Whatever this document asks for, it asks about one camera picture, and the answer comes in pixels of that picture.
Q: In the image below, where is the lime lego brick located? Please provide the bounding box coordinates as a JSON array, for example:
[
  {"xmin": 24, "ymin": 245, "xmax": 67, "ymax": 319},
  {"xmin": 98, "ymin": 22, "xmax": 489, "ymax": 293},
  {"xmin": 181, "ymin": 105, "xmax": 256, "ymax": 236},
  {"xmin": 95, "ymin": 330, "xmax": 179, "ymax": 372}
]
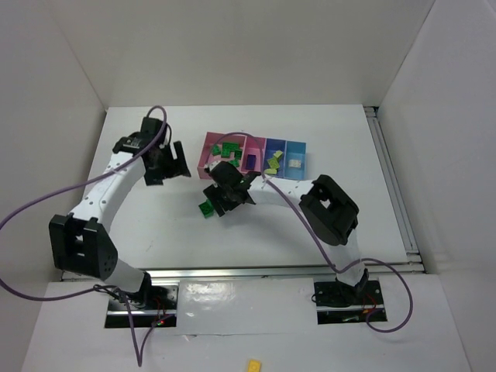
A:
[{"xmin": 267, "ymin": 158, "xmax": 280, "ymax": 169}]

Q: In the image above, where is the green lego brick bottom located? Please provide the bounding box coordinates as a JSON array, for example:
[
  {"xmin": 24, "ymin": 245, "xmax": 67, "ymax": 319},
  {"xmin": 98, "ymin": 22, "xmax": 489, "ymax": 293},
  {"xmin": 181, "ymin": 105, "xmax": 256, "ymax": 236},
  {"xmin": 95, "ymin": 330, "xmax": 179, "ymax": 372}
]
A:
[{"xmin": 222, "ymin": 142, "xmax": 240, "ymax": 153}]

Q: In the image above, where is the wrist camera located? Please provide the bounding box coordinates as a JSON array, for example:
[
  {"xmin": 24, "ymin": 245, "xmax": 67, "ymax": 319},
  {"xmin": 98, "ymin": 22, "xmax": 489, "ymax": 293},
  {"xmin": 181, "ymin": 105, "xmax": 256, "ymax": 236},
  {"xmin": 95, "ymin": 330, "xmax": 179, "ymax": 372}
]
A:
[
  {"xmin": 112, "ymin": 136, "xmax": 148, "ymax": 155},
  {"xmin": 204, "ymin": 161, "xmax": 220, "ymax": 174}
]

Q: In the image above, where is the small pink container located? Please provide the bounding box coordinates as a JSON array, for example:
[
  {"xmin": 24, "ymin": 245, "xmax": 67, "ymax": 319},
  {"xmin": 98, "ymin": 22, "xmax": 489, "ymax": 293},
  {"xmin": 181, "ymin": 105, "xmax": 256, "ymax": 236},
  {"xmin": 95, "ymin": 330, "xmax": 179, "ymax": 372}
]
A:
[{"xmin": 239, "ymin": 136, "xmax": 267, "ymax": 174}]

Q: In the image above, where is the aluminium rail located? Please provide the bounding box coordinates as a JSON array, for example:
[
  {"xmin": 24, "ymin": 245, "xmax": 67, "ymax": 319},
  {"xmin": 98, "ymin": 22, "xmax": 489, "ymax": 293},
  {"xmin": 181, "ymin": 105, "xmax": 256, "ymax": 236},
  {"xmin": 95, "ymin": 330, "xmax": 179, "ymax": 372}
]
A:
[
  {"xmin": 363, "ymin": 106, "xmax": 425, "ymax": 273},
  {"xmin": 61, "ymin": 263, "xmax": 357, "ymax": 282}
]

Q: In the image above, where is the purple blue container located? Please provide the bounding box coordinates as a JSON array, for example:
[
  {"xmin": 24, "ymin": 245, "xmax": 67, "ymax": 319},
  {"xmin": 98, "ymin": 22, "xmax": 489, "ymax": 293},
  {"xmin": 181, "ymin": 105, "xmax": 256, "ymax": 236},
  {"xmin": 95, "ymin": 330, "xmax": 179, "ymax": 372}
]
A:
[{"xmin": 263, "ymin": 138, "xmax": 287, "ymax": 178}]

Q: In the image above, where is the beige lego brick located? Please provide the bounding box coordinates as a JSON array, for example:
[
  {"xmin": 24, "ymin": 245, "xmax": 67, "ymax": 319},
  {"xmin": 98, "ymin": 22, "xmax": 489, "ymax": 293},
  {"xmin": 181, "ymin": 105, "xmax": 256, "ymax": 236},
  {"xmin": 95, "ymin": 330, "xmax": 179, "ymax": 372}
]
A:
[{"xmin": 288, "ymin": 159, "xmax": 303, "ymax": 169}]

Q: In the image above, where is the large pink container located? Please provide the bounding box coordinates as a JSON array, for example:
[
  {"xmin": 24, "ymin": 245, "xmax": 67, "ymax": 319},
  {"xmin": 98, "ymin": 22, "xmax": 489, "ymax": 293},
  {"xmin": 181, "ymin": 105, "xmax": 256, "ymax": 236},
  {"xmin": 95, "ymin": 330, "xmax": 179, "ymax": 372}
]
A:
[{"xmin": 197, "ymin": 132, "xmax": 245, "ymax": 179}]

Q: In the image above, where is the aluminium rail front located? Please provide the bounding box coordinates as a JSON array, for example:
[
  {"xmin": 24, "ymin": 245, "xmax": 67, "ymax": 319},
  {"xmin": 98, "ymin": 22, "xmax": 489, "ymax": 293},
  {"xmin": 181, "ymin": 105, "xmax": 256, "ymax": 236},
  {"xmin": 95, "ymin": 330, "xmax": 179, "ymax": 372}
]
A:
[{"xmin": 61, "ymin": 263, "xmax": 357, "ymax": 282}]

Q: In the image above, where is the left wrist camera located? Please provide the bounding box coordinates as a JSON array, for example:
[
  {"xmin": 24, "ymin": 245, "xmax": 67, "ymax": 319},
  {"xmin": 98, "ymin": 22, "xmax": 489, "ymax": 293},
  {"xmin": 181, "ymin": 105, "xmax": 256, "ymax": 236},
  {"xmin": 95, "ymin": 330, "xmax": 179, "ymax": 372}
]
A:
[{"xmin": 112, "ymin": 136, "xmax": 148, "ymax": 155}]

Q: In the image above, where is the green L-shaped lego brick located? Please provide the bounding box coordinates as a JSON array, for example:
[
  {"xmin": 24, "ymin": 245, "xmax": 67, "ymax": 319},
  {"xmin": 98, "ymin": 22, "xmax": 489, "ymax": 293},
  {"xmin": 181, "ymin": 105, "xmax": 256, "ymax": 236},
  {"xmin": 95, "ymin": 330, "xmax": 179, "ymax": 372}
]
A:
[{"xmin": 211, "ymin": 145, "xmax": 222, "ymax": 156}]

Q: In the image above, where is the purple lego brick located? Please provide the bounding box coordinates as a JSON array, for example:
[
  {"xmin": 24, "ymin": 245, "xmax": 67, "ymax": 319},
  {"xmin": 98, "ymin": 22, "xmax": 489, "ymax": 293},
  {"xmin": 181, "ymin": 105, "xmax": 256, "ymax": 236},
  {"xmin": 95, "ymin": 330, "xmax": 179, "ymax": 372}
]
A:
[{"xmin": 245, "ymin": 154, "xmax": 257, "ymax": 171}]

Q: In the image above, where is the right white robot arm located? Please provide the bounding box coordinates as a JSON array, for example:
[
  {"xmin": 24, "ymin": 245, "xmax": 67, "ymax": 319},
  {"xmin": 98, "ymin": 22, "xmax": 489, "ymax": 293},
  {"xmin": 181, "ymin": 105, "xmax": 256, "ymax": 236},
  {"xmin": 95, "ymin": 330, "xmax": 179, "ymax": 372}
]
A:
[{"xmin": 204, "ymin": 160, "xmax": 368, "ymax": 293}]

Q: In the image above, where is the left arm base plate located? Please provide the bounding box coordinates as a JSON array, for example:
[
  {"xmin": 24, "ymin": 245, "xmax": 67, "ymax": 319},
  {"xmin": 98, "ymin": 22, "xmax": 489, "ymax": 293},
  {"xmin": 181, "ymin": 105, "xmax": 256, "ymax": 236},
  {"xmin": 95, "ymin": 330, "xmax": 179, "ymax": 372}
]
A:
[{"xmin": 105, "ymin": 285, "xmax": 179, "ymax": 329}]

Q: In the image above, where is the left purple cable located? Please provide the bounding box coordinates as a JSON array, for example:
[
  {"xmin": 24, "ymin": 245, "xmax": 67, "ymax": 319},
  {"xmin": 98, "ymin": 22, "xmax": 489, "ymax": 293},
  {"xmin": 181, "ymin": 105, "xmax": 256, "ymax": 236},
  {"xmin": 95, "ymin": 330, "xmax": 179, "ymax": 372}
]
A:
[{"xmin": 0, "ymin": 105, "xmax": 170, "ymax": 367}]

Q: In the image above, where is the aluminium rail right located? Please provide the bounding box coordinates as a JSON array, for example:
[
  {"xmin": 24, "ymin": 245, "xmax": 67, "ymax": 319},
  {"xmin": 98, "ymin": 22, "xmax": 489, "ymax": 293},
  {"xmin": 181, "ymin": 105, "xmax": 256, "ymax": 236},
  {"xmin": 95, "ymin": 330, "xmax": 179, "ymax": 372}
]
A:
[{"xmin": 363, "ymin": 106, "xmax": 425, "ymax": 273}]

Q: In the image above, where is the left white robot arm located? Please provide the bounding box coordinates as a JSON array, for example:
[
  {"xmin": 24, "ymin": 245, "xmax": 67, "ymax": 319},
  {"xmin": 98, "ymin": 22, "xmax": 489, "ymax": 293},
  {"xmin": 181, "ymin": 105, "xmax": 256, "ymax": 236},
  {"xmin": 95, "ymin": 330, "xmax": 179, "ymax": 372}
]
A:
[{"xmin": 49, "ymin": 115, "xmax": 191, "ymax": 295}]

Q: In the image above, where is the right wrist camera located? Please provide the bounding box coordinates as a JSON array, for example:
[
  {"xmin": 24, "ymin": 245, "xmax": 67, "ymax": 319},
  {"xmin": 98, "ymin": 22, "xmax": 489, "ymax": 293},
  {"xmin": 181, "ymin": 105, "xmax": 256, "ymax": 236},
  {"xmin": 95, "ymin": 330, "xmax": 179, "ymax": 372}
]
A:
[{"xmin": 204, "ymin": 161, "xmax": 220, "ymax": 174}]

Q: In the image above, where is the yellow lego brick foreground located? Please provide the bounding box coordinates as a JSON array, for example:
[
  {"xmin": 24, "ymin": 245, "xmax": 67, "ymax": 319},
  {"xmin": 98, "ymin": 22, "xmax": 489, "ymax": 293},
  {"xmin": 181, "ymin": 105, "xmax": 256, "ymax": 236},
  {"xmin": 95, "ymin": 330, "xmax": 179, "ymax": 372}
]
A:
[{"xmin": 246, "ymin": 360, "xmax": 262, "ymax": 372}]

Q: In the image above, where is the lime lego in container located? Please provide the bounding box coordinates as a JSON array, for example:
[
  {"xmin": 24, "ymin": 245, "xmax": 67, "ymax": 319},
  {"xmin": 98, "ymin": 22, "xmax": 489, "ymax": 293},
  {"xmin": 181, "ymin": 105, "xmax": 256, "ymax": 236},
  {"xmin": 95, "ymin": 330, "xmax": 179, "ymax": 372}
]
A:
[{"xmin": 274, "ymin": 151, "xmax": 284, "ymax": 161}]

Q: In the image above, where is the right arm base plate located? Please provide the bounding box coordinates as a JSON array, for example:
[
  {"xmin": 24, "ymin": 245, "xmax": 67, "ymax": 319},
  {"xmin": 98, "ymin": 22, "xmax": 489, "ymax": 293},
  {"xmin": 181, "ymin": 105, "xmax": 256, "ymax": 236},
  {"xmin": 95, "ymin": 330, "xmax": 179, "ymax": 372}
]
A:
[{"xmin": 311, "ymin": 281, "xmax": 388, "ymax": 325}]

